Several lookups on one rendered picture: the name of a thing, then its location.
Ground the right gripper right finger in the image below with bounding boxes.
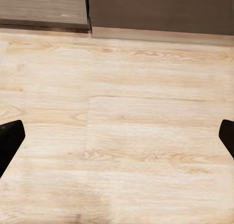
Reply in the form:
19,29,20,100
218,119,234,158

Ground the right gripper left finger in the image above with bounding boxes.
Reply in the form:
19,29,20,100
0,120,25,178

